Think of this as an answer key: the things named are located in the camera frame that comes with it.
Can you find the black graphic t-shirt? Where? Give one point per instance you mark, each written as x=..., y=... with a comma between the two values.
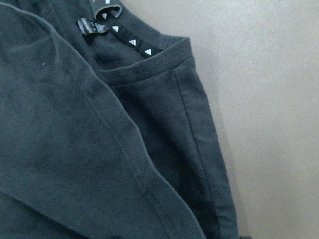
x=105, y=129

